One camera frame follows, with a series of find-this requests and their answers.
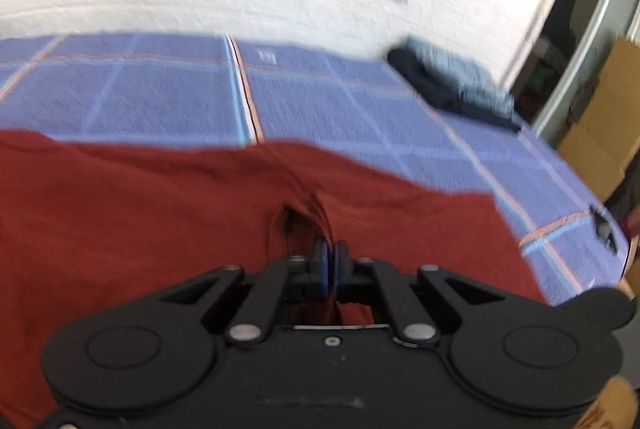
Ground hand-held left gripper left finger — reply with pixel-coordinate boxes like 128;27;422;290
160;237;331;345

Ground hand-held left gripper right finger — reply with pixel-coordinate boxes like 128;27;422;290
333;239;507;346

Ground red pants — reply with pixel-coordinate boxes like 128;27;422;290
0;129;550;429

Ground dark folded pants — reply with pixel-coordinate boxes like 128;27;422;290
386;46;524;133

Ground tan tag with red print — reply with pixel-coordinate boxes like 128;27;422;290
575;375;639;429

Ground cardboard box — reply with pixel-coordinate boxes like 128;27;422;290
556;36;640;205

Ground light blue folded jeans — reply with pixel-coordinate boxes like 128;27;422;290
406;38;517;119

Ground blue plaid bedsheet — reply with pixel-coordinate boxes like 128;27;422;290
0;32;631;307

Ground white door frame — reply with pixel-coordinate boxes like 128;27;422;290
500;0;640;145

